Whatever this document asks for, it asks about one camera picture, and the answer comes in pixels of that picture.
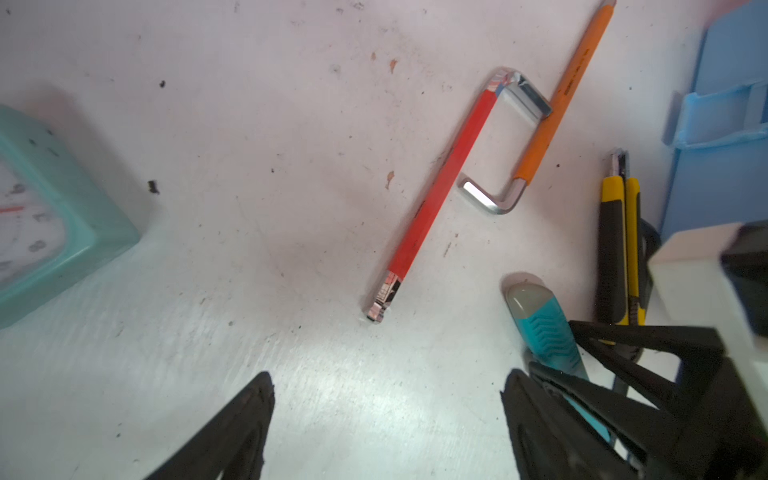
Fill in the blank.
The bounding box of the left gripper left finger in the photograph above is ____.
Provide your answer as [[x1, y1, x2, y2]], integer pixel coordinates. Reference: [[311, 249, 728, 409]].
[[148, 371, 275, 479]]

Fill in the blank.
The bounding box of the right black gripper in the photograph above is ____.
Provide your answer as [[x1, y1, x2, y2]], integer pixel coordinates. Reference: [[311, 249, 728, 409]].
[[530, 222, 767, 479]]

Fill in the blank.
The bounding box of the red handled hex key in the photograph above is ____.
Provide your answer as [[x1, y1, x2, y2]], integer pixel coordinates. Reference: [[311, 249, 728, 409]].
[[367, 68, 551, 323]]

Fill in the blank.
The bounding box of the small clock card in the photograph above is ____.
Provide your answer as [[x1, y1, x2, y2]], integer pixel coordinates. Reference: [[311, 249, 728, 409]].
[[1, 106, 140, 327]]

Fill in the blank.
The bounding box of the yellow black utility knife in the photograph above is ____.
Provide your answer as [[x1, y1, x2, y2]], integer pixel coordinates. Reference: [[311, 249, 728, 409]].
[[595, 149, 661, 325]]

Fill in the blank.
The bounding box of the teal utility knife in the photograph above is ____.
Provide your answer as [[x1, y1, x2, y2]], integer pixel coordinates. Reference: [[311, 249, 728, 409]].
[[502, 280, 613, 445]]

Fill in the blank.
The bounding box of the blue plastic tool box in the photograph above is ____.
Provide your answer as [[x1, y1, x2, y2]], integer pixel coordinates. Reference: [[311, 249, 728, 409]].
[[661, 1, 767, 238]]

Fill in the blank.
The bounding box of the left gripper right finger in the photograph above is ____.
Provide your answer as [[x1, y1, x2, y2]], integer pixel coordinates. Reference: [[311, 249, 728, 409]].
[[500, 369, 630, 479]]

